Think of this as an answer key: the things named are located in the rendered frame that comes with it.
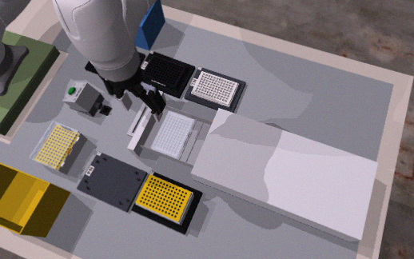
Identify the black multiwell plate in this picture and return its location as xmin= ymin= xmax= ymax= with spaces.
xmin=141 ymin=55 xmax=188 ymax=90

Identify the yellow waste bin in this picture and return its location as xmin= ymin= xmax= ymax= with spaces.
xmin=0 ymin=163 xmax=71 ymax=237

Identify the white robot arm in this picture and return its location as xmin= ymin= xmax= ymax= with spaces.
xmin=0 ymin=0 xmax=157 ymax=96

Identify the grey bench mat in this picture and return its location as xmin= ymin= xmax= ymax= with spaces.
xmin=0 ymin=18 xmax=393 ymax=259

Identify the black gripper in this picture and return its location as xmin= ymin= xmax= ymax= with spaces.
xmin=98 ymin=66 xmax=166 ymax=122

